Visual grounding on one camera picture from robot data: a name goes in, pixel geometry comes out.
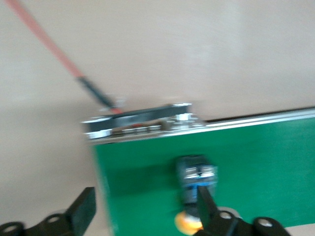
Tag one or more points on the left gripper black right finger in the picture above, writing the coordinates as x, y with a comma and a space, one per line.
209, 216

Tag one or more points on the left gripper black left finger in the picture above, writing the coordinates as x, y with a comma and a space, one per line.
81, 216

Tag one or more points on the yellow-capped push button switch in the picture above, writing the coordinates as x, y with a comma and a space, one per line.
194, 169

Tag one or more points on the green conveyor belt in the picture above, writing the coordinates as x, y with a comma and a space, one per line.
147, 172

